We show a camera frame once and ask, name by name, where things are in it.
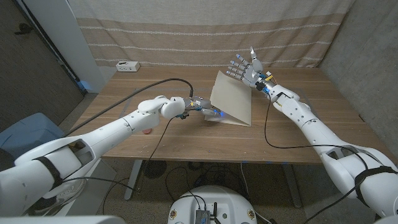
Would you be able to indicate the beige paper file folder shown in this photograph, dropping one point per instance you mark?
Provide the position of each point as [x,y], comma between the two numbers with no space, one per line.
[233,99]

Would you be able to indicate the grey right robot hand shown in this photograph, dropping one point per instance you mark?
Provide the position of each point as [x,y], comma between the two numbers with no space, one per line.
[253,74]

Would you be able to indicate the grey table leg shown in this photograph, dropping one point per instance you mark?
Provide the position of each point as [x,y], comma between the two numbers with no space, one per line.
[292,186]
[133,179]

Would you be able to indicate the small pink ball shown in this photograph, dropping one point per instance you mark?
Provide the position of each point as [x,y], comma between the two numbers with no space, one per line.
[147,131]

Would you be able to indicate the white power strip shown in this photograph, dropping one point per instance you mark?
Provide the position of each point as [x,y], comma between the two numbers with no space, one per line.
[127,66]

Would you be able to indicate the grey metal electronics box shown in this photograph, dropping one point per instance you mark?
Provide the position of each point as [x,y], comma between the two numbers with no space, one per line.
[202,217]

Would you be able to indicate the black round floor fan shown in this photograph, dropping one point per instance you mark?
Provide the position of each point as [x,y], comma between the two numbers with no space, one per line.
[154,169]

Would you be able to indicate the black trouser leg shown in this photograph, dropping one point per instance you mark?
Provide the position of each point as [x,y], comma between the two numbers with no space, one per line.
[5,158]

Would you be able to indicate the black antenna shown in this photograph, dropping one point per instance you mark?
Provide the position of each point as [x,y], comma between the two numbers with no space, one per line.
[215,210]

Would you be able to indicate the grey sneaker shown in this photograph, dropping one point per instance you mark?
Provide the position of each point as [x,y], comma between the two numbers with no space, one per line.
[68,194]

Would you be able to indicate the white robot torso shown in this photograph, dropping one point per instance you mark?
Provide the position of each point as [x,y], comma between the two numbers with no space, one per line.
[214,199]

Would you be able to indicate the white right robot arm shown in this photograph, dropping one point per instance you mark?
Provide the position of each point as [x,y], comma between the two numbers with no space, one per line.
[311,124]

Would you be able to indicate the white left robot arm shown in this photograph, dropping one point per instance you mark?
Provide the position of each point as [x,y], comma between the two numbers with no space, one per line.
[109,132]

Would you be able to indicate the white floor board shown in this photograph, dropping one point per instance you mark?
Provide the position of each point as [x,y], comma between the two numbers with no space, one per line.
[96,186]

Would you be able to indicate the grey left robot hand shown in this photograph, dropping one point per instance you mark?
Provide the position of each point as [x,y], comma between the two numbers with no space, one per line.
[202,105]

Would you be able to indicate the beige striped curtain backdrop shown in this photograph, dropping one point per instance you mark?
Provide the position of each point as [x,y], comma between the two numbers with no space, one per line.
[205,37]

